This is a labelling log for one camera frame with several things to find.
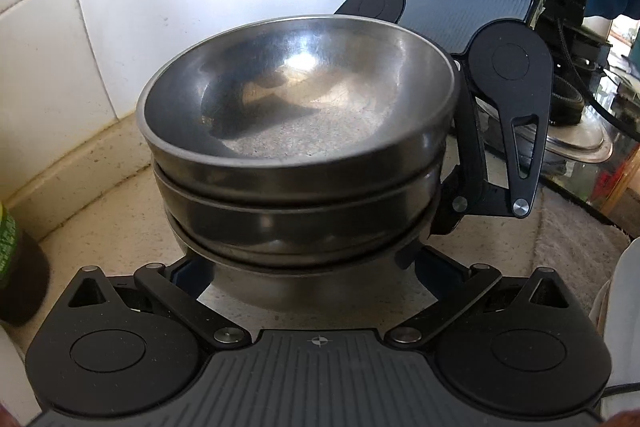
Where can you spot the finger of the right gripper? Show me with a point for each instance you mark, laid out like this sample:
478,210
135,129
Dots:
511,69
466,190

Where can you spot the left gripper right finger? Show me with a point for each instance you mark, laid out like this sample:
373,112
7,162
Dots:
455,287

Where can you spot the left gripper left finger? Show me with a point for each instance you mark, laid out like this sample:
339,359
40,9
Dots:
177,288

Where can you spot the stainless steel bowl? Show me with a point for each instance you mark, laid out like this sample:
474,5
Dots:
301,108

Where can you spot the steel pot lid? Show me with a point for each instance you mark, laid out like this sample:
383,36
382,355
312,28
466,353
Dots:
586,142

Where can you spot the white towel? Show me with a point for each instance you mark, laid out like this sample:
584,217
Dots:
578,246

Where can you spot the yellow cap oil bottle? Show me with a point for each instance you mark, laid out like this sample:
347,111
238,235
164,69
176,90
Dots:
25,273

